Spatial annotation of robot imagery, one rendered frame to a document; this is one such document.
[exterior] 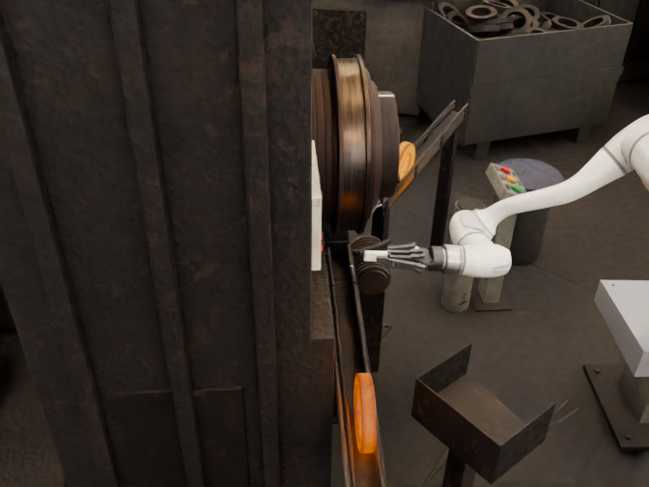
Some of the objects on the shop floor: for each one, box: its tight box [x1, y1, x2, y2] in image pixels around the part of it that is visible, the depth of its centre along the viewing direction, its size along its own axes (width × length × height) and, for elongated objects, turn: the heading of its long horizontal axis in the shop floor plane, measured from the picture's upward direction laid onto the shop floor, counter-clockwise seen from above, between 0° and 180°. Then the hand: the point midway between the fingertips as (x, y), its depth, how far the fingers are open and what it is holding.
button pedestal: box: [470, 162, 526, 312], centre depth 290 cm, size 16×24×62 cm, turn 3°
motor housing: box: [351, 235, 391, 372], centre depth 260 cm, size 13×22×54 cm, turn 3°
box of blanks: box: [415, 0, 633, 160], centre depth 433 cm, size 103×83×77 cm
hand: (375, 256), depth 205 cm, fingers closed
